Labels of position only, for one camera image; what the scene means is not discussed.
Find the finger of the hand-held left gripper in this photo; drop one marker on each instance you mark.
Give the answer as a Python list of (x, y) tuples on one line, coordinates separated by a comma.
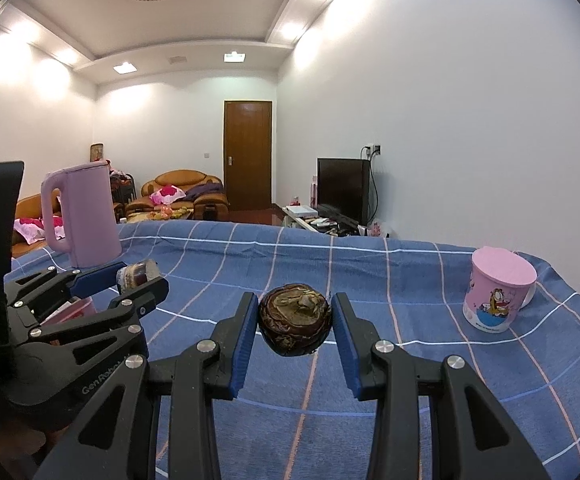
[(144, 295), (97, 277)]

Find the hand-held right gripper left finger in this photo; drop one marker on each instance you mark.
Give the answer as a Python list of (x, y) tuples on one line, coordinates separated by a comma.
[(242, 345)]

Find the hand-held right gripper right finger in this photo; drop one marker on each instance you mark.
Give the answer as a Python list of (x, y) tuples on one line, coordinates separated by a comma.
[(347, 345)]

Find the dark sugarcane piece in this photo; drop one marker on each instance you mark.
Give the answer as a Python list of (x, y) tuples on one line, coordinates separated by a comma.
[(137, 272)]

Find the pink tin box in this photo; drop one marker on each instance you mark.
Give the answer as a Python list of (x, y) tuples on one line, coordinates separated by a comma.
[(77, 310)]

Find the dark brown water chestnut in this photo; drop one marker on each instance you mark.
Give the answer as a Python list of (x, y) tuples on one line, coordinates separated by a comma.
[(295, 320)]

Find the pink flowered cushion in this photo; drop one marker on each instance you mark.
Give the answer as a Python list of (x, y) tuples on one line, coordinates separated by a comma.
[(167, 194), (29, 228)]

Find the pink electric kettle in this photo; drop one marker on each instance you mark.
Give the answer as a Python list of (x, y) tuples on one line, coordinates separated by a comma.
[(89, 215)]

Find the long brown leather sofa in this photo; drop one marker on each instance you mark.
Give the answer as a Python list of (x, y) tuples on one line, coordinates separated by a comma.
[(29, 205)]

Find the coffee table with snacks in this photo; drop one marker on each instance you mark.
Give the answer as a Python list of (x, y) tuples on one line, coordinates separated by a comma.
[(167, 214)]

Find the blue plaid tablecloth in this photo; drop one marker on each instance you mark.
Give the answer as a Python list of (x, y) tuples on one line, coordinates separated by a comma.
[(395, 270)]

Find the purple blanket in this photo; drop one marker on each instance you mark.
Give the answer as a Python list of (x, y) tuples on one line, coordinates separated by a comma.
[(202, 191)]

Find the pink printed bag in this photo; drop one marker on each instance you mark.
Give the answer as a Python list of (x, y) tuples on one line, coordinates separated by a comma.
[(377, 228)]

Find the small brown leather sofa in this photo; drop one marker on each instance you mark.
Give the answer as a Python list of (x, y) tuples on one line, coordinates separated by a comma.
[(179, 177)]

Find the framed picture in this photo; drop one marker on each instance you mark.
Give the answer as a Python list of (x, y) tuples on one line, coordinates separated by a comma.
[(97, 152)]

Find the white television stand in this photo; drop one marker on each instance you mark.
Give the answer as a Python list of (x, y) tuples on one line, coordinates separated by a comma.
[(300, 211)]

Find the pink bottle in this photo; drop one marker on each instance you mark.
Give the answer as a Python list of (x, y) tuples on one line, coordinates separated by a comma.
[(314, 190)]

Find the pink cartoon mug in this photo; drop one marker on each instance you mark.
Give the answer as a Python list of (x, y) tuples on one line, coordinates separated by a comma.
[(495, 285)]

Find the black television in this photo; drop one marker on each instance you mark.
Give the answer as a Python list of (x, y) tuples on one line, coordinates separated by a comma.
[(342, 185)]

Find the brown wooden door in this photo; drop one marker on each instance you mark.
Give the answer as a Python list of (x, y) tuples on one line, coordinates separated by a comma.
[(247, 155)]

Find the square recessed ceiling light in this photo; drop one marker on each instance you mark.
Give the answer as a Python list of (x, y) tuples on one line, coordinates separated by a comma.
[(234, 56), (124, 67)]

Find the wall power socket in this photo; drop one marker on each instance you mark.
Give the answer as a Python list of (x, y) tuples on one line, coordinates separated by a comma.
[(372, 150)]

